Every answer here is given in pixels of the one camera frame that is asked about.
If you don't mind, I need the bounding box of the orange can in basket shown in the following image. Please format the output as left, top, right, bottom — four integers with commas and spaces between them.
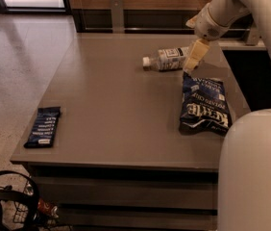
37, 198, 59, 218

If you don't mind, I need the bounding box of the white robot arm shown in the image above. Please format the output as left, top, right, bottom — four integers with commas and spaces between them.
187, 0, 271, 231

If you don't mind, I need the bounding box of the grey table with drawers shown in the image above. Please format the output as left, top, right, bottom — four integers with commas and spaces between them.
10, 32, 252, 231

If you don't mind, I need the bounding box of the blue rxbar blueberry bar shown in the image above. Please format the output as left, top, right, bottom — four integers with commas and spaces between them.
24, 107, 61, 148

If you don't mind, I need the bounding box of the blue kettle potato chip bag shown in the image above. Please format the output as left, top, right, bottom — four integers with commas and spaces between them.
179, 73, 233, 136

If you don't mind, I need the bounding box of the left metal railing post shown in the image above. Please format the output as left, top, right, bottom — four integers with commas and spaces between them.
110, 0, 124, 34

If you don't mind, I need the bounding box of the right metal railing post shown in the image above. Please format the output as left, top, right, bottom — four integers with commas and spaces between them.
243, 23, 260, 46

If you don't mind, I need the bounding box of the black wire basket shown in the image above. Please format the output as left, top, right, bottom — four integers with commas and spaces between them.
12, 176, 62, 231

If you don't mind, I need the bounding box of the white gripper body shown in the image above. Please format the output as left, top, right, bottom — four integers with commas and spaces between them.
194, 3, 229, 41

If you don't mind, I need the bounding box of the metal railing post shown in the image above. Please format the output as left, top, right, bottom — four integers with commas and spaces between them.
110, 0, 124, 34
243, 23, 260, 46

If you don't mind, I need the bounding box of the clear bottle with blue label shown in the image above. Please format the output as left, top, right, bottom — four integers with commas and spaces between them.
142, 47, 188, 71

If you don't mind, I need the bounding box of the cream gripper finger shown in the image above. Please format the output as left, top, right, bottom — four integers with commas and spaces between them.
183, 38, 209, 74
185, 15, 197, 29

